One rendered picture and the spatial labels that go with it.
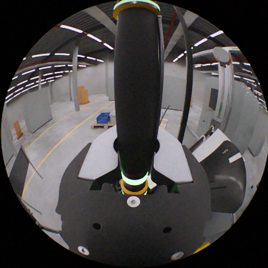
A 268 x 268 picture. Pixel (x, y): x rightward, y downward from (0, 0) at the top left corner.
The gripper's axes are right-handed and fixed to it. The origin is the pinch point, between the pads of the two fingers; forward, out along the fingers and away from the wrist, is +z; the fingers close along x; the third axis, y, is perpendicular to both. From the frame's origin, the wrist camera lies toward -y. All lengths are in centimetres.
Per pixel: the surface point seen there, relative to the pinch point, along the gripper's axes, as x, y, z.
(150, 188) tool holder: 2.6, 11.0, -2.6
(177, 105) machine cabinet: 233, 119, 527
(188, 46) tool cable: 6.9, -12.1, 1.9
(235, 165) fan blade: 17.4, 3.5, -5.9
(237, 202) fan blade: 13.0, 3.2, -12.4
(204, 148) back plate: 34.4, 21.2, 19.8
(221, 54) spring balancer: 56, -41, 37
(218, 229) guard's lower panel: 70, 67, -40
